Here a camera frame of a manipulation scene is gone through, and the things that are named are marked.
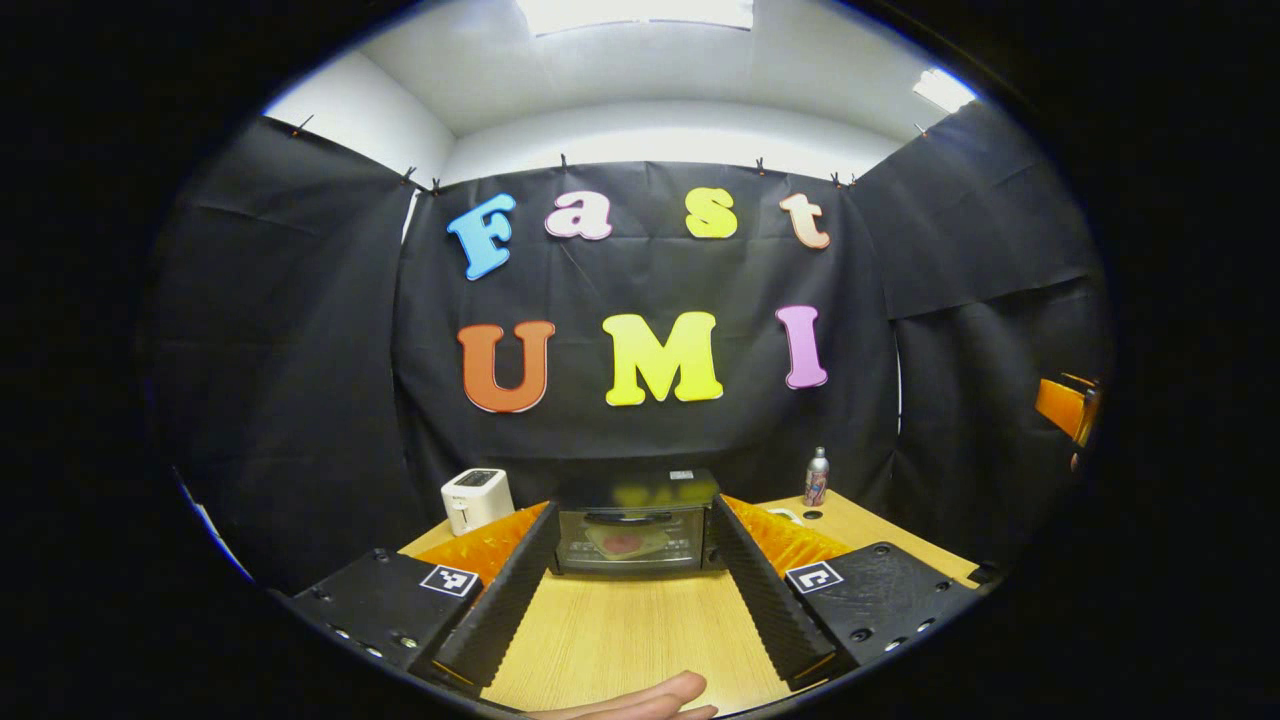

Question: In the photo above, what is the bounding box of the black backdrop cloth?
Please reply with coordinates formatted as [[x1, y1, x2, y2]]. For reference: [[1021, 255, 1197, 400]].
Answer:
[[145, 100, 1111, 591]]

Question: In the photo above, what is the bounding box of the white toaster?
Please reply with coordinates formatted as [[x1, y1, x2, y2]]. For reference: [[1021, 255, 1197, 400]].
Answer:
[[441, 467, 516, 537]]

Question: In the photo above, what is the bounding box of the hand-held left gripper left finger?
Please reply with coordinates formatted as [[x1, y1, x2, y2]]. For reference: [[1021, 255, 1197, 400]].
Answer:
[[288, 500, 561, 693]]

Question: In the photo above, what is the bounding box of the black electric oven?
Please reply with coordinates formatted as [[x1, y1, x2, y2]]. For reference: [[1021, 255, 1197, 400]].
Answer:
[[548, 468, 726, 577]]

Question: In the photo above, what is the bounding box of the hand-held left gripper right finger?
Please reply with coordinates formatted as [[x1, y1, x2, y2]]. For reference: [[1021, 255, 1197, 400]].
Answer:
[[710, 493, 979, 693]]

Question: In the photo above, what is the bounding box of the large ceiling light panel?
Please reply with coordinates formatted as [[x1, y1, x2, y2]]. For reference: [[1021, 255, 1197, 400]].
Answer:
[[515, 0, 756, 36]]

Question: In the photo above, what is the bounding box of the small ceiling light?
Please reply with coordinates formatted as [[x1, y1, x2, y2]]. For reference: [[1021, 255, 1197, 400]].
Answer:
[[912, 68, 976, 113]]

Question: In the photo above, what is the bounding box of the plate with pink food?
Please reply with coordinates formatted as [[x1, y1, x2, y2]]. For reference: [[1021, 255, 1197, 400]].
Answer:
[[585, 524, 673, 561]]

